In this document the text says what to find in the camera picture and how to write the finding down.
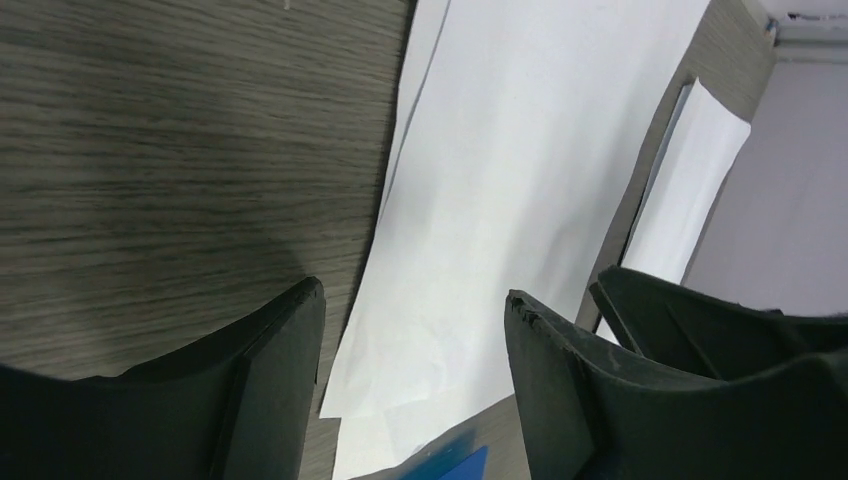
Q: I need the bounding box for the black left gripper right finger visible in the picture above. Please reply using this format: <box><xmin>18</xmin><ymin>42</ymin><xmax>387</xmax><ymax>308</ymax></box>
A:
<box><xmin>504</xmin><ymin>290</ymin><xmax>847</xmax><ymax>479</ymax></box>

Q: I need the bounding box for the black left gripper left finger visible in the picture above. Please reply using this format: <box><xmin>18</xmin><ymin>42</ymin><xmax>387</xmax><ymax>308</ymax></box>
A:
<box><xmin>1</xmin><ymin>277</ymin><xmax>326</xmax><ymax>479</ymax></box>

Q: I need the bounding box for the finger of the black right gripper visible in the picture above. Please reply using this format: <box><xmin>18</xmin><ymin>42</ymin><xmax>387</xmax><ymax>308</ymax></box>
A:
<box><xmin>589</xmin><ymin>267</ymin><xmax>847</xmax><ymax>381</ymax></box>

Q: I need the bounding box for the blue clip file folder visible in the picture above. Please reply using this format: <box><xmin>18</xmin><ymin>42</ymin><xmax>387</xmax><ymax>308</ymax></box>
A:
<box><xmin>400</xmin><ymin>432</ymin><xmax>489</xmax><ymax>480</ymax></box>

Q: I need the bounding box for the white paper stack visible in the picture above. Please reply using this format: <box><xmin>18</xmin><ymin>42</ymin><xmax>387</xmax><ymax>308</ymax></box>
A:
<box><xmin>321</xmin><ymin>1</ymin><xmax>707</xmax><ymax>479</ymax></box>

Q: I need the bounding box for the right white paper sheet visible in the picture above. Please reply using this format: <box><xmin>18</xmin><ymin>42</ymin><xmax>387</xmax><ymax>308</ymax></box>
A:
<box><xmin>620</xmin><ymin>79</ymin><xmax>751</xmax><ymax>285</ymax></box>

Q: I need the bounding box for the aluminium rail frame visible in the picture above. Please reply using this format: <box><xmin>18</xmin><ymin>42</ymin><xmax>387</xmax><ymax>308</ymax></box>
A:
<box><xmin>761</xmin><ymin>0</ymin><xmax>847</xmax><ymax>65</ymax></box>

